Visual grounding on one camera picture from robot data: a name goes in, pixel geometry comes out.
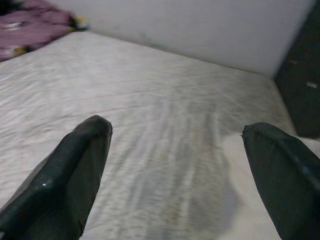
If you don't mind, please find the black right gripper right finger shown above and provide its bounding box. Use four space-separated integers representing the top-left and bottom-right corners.
241 121 320 240

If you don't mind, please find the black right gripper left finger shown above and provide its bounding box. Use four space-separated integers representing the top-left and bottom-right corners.
0 114 113 240

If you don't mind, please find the dark tufted headboard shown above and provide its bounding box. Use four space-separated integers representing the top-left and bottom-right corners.
273 0 320 138

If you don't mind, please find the white quilted mattress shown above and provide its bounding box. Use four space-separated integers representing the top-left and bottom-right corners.
0 31 298 240

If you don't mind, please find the purple printed blanket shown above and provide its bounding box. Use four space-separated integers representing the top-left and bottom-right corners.
0 0 90 63

